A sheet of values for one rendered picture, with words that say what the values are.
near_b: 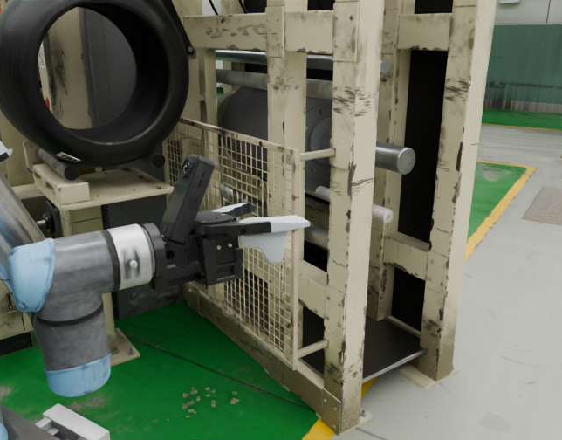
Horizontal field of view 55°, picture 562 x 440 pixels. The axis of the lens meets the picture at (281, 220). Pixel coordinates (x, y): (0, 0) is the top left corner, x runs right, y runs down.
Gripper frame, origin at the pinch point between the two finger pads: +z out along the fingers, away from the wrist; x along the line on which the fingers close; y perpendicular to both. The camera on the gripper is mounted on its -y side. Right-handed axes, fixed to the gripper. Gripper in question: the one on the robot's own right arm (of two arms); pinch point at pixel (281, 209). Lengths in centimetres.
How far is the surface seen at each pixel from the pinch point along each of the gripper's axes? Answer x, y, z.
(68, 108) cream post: -142, -17, 0
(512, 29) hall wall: -541, -102, 802
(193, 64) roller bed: -136, -31, 47
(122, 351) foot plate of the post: -156, 85, 9
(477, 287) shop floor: -118, 91, 190
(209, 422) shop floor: -98, 94, 23
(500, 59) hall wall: -560, -55, 797
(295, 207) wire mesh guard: -61, 14, 41
